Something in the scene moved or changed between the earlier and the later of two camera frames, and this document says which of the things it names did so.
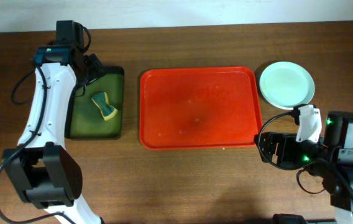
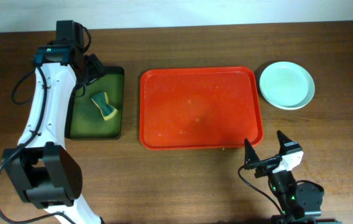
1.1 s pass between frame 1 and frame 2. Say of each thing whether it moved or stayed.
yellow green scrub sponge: stayed
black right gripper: moved
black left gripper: stayed
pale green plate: stayed
